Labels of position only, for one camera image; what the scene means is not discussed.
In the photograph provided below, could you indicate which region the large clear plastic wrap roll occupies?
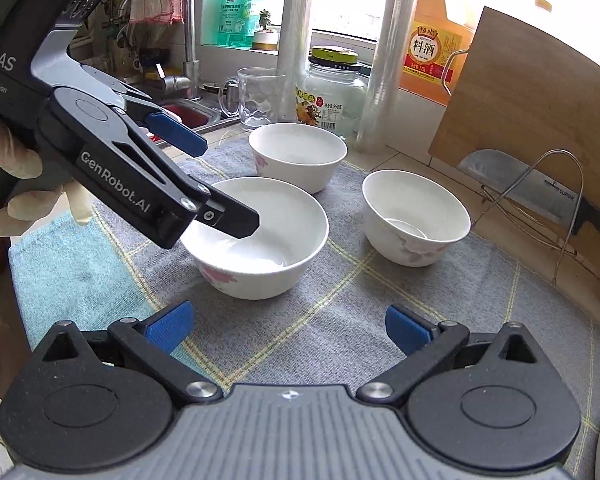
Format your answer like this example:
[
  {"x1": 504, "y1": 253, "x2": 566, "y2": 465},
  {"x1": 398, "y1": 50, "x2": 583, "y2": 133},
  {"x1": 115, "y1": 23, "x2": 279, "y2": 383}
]
[{"x1": 357, "y1": 0, "x2": 421, "y2": 153}]

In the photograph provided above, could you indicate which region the small potted plant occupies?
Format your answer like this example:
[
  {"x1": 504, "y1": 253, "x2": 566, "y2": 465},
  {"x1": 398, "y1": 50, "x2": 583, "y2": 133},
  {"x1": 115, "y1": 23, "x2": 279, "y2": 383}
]
[{"x1": 252, "y1": 9, "x2": 280, "y2": 51}]

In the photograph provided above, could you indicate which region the person's left hand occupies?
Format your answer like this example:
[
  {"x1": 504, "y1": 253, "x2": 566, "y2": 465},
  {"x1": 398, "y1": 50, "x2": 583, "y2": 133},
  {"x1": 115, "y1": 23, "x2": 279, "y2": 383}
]
[{"x1": 0, "y1": 109, "x2": 93, "y2": 238}]

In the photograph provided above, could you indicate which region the steel sink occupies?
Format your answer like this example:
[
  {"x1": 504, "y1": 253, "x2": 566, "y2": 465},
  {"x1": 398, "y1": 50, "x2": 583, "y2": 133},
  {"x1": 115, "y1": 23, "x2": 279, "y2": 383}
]
[{"x1": 145, "y1": 95, "x2": 221, "y2": 136}]

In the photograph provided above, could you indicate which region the clear glass mug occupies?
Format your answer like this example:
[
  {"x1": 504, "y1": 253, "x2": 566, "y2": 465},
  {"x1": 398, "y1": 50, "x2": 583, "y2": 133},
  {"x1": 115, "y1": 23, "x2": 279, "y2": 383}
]
[{"x1": 219, "y1": 67, "x2": 287, "y2": 129}]

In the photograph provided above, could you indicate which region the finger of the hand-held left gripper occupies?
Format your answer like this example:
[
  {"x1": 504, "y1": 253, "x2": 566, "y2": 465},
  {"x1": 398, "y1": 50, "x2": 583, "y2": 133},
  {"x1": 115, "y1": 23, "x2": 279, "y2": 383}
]
[
  {"x1": 80, "y1": 62, "x2": 208, "y2": 157},
  {"x1": 72, "y1": 115, "x2": 260, "y2": 250}
]

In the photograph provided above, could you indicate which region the glass jar with green lid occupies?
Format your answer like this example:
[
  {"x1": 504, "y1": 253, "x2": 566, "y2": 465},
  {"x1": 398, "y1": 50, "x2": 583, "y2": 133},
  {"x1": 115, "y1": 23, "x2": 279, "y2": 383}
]
[{"x1": 300, "y1": 46, "x2": 370, "y2": 143}]

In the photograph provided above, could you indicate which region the white pink dish rag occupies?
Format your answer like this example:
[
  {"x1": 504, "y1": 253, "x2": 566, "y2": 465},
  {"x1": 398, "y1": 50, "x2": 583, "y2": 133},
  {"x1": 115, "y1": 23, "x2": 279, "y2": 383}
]
[{"x1": 130, "y1": 0, "x2": 186, "y2": 26}]

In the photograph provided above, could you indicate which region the small clear plastic wrap roll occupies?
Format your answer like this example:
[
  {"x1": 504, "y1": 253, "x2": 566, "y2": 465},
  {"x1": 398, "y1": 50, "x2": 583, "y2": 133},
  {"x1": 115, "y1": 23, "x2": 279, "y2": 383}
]
[{"x1": 276, "y1": 0, "x2": 313, "y2": 126}]

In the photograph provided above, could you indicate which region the wooden cutting board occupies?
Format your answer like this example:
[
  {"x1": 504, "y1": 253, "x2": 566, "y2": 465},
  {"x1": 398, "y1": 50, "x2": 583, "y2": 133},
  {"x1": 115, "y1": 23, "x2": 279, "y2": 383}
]
[{"x1": 428, "y1": 6, "x2": 600, "y2": 261}]

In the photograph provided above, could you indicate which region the black-handled kitchen knife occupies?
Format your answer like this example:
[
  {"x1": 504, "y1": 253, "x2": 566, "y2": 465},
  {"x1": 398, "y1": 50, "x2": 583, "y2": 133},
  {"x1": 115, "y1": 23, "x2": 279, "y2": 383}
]
[{"x1": 456, "y1": 149, "x2": 600, "y2": 248}]

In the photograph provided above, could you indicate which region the checked grey blue cloth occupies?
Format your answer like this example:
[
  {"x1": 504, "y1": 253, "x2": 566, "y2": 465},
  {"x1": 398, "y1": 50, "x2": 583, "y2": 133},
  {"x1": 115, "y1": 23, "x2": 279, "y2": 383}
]
[{"x1": 7, "y1": 132, "x2": 600, "y2": 441}]

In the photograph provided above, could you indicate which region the white pale-purple-flower bowl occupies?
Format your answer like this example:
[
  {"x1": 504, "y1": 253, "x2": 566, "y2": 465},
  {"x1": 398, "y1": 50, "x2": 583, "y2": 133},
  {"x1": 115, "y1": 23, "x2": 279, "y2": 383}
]
[{"x1": 362, "y1": 170, "x2": 472, "y2": 267}]

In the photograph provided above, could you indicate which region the steel wire rack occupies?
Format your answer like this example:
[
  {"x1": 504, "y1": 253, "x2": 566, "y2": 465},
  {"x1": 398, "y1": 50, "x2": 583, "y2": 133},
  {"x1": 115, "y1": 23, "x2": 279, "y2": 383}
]
[{"x1": 481, "y1": 149, "x2": 588, "y2": 283}]

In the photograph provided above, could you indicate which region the green dish soap bottle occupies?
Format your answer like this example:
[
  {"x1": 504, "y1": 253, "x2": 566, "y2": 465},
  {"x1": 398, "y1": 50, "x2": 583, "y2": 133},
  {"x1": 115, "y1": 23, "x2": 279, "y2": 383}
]
[{"x1": 217, "y1": 0, "x2": 256, "y2": 51}]

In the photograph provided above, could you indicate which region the white pink-flower bowl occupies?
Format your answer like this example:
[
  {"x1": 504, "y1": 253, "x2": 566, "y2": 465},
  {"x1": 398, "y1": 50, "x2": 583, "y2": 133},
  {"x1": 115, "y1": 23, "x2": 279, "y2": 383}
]
[
  {"x1": 248, "y1": 122, "x2": 348, "y2": 194},
  {"x1": 180, "y1": 176, "x2": 329, "y2": 301}
]

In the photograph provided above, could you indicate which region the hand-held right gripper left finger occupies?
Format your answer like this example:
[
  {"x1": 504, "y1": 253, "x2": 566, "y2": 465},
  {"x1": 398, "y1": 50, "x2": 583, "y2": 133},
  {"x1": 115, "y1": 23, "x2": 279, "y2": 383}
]
[{"x1": 42, "y1": 301, "x2": 223, "y2": 403}]

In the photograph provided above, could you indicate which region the steel faucet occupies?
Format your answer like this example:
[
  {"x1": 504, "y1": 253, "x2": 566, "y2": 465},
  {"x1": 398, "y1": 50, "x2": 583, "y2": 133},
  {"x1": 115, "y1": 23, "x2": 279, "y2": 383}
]
[{"x1": 117, "y1": 0, "x2": 201, "y2": 101}]

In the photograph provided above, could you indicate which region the orange cooking wine bottle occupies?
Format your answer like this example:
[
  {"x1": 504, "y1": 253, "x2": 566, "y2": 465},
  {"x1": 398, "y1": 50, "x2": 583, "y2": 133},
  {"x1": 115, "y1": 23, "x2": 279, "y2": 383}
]
[{"x1": 399, "y1": 0, "x2": 481, "y2": 107}]

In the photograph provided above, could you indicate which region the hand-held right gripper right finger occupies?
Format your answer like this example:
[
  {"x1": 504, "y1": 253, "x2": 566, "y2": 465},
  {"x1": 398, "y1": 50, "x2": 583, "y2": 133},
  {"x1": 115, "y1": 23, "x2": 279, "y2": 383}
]
[{"x1": 357, "y1": 304, "x2": 538, "y2": 403}]

